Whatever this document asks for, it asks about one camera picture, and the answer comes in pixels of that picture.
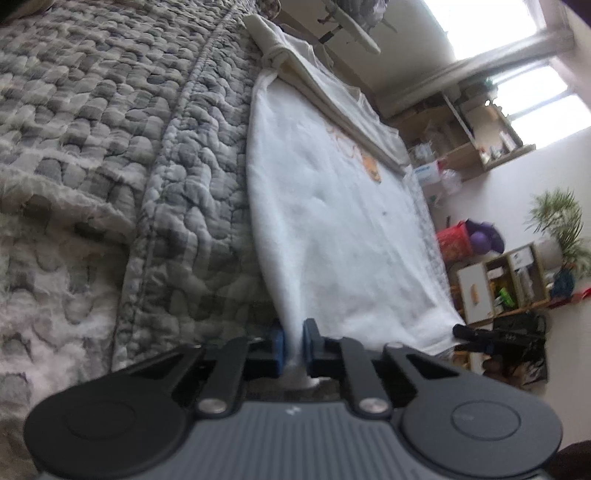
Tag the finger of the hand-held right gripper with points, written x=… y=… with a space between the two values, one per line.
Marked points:
x=471 y=336

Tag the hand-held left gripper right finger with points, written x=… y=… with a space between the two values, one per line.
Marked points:
x=310 y=350

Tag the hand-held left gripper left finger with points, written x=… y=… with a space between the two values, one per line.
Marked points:
x=279 y=350

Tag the white bear print t-shirt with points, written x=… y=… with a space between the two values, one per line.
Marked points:
x=332 y=230

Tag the wooden cubby cabinet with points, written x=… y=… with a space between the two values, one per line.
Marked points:
x=475 y=286

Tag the red basket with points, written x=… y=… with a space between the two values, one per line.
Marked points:
x=455 y=242

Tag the purple plush toy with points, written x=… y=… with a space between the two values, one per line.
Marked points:
x=485 y=235

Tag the green potted plant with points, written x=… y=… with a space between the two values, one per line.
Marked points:
x=561 y=221

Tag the grey puffy quilt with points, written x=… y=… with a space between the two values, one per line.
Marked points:
x=198 y=207

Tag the white paper bag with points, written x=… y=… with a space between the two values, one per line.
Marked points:
x=427 y=173

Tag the wooden shelf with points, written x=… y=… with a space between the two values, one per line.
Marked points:
x=466 y=152

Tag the curtain beside wooden shelf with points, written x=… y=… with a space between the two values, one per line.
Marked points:
x=485 y=64

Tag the grey gingham sofa cover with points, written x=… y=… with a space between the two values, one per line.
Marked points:
x=83 y=138

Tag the white office chair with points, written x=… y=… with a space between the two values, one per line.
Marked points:
x=355 y=27

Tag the plastic wrapped grey bundle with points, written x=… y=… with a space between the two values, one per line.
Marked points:
x=364 y=7

